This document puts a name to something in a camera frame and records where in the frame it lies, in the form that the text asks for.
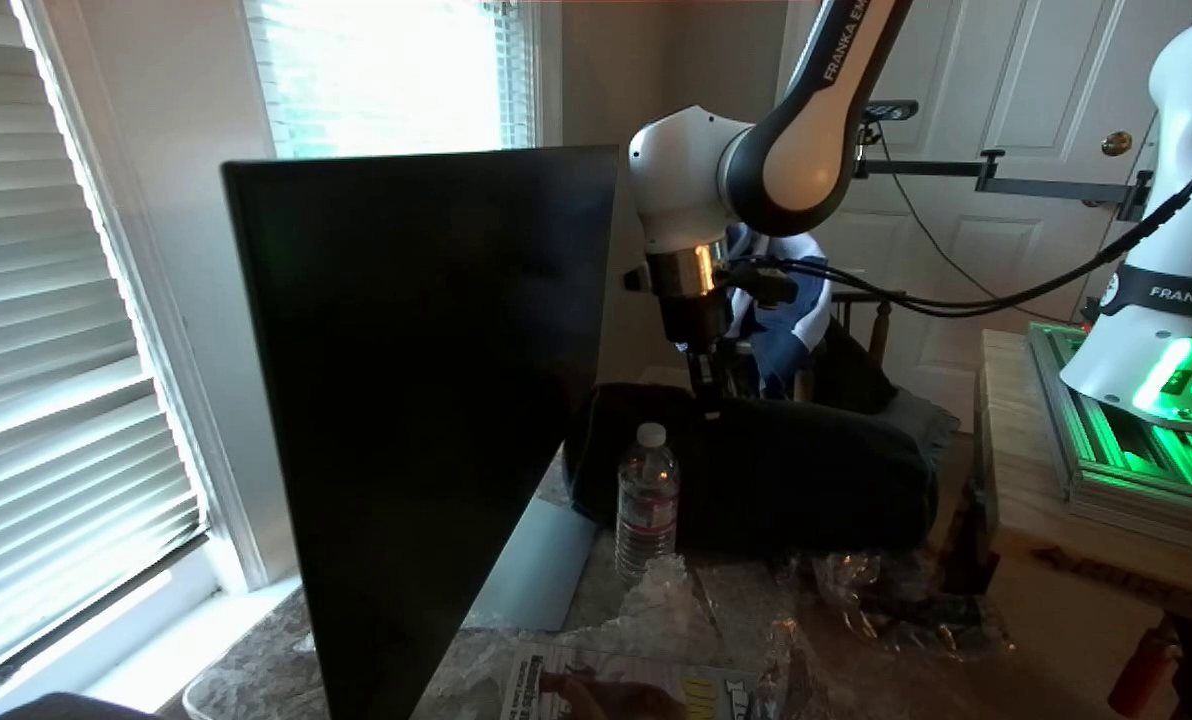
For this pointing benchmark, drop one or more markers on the wooden chair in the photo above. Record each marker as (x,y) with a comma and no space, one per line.
(846,375)

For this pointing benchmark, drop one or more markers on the brass door knob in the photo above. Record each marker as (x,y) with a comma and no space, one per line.
(1116,146)

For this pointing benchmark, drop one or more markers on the wooden side table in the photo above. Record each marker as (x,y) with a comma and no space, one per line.
(1095,492)

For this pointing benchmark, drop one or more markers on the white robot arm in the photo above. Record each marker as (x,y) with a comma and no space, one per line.
(697,175)

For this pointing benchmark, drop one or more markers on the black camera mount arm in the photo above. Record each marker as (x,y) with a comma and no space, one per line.
(1127,200)

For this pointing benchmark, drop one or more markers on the blue and white jacket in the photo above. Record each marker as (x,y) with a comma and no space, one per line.
(789,328)

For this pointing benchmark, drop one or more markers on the black monitor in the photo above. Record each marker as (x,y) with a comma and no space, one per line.
(425,332)

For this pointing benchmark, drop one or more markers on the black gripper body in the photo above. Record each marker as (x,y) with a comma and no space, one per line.
(695,314)

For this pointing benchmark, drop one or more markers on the crumpled plastic packaging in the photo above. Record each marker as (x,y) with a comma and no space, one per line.
(826,636)

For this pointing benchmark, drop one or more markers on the dark blue sausage pillow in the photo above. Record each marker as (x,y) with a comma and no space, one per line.
(763,477)

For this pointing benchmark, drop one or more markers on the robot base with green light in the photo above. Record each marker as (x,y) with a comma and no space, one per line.
(1131,375)

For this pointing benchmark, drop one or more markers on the white window blinds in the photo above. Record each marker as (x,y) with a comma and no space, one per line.
(95,491)

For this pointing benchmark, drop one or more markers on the clear plastic water bottle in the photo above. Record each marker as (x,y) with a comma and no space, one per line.
(644,498)

